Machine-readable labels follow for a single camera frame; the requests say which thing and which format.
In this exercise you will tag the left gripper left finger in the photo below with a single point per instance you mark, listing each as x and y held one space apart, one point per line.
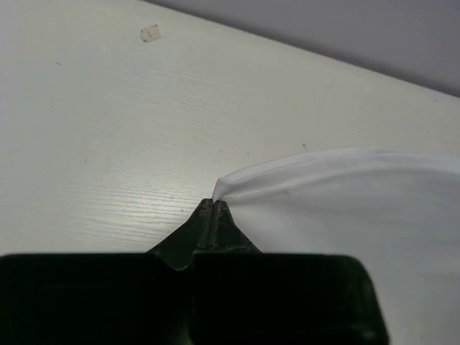
176 249

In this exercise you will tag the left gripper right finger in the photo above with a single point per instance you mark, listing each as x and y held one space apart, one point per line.
225 236

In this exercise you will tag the white t shirt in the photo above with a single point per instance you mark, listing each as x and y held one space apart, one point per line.
395 211

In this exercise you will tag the small tape piece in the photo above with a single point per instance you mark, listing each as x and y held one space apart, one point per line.
150 34

